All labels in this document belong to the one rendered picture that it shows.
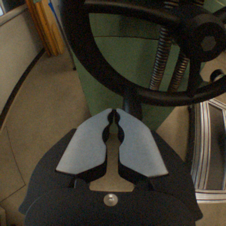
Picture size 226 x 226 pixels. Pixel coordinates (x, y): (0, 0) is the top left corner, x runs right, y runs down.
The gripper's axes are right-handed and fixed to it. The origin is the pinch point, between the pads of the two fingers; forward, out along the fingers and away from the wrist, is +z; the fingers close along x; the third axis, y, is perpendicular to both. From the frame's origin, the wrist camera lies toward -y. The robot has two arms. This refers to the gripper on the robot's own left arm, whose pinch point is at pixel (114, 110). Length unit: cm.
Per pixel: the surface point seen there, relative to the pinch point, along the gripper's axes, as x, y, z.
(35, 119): -73, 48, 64
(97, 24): -4.6, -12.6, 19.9
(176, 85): 13.6, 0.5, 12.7
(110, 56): -1.5, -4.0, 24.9
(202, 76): 31.6, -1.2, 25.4
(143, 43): 7.5, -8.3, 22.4
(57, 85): -61, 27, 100
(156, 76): 8.3, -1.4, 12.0
